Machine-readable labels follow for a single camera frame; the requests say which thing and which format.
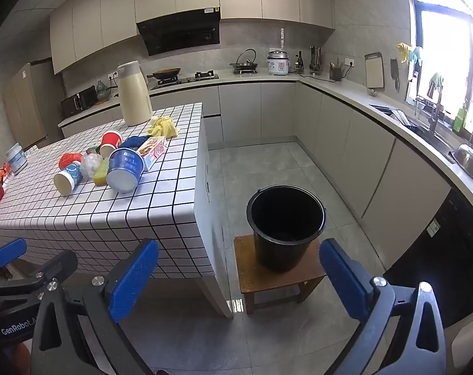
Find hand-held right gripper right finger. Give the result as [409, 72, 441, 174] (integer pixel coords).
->
[318, 237, 448, 375]

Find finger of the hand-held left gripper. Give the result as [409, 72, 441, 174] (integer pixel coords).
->
[0, 237, 28, 282]
[0, 250, 79, 298]

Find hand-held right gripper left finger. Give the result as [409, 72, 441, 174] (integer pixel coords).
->
[30, 237, 160, 375]

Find black plastic bucket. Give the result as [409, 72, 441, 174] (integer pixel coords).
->
[246, 185, 328, 273]

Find clear plastic bag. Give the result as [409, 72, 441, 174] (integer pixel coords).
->
[79, 152, 103, 178]

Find blue instant noodle bowl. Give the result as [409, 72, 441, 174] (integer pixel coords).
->
[106, 147, 145, 193]

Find white printed snack box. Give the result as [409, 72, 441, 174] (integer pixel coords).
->
[136, 136, 169, 172]

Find checked white tablecloth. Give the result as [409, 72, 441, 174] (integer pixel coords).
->
[0, 102, 216, 280]

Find white kitchen table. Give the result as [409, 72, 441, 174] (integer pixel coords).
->
[193, 103, 235, 319]

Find small blue white cup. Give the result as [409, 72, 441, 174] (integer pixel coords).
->
[53, 160, 83, 195]

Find pale blue wipes pack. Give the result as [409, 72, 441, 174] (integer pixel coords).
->
[5, 142, 28, 174]

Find small wooden stool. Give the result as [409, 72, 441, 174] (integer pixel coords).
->
[233, 235, 326, 315]

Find black built-in oven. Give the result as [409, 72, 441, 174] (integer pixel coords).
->
[383, 187, 473, 329]

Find yellow sponge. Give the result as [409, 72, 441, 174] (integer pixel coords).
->
[93, 158, 111, 185]

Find crumpled red packet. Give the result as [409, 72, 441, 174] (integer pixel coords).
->
[58, 152, 83, 168]

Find blue cloth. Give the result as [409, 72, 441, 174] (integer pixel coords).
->
[121, 135, 153, 153]

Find red paper cup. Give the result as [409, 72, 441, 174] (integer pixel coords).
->
[99, 129, 124, 159]

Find beige lower cabinets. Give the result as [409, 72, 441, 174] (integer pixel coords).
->
[59, 80, 454, 239]

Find beige refrigerator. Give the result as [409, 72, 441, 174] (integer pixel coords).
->
[2, 59, 63, 149]

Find yellow cloth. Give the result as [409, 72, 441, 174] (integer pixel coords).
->
[147, 116, 180, 139]

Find black microwave oven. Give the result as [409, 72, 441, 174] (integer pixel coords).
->
[61, 85, 97, 118]

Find kitchen sink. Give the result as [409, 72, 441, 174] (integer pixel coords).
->
[371, 103, 456, 161]

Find steel mixing bowl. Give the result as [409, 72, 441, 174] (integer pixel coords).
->
[451, 143, 473, 185]

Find cream thermos jug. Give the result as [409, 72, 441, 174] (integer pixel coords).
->
[116, 61, 153, 127]

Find metal kitchen faucet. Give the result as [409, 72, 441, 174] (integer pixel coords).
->
[414, 94, 446, 135]

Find green dish soap bottle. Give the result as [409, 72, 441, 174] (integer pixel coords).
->
[453, 107, 468, 133]

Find black wok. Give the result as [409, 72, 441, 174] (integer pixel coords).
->
[147, 67, 182, 79]

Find beige cutting board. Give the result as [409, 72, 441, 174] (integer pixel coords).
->
[364, 52, 385, 89]

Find black gas stove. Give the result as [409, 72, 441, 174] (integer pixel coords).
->
[151, 70, 220, 90]

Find green hanging cloth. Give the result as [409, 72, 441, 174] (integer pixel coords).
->
[428, 72, 444, 98]

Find white rice cooker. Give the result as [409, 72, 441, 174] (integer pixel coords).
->
[266, 50, 290, 76]

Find yellow rubber glove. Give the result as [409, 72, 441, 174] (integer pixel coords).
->
[396, 42, 413, 64]

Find pot with glass lid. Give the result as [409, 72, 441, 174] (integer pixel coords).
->
[229, 49, 259, 76]

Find black range hood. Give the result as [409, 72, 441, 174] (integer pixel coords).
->
[136, 7, 222, 56]

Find kitchen window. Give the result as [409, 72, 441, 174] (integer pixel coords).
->
[402, 0, 473, 137]

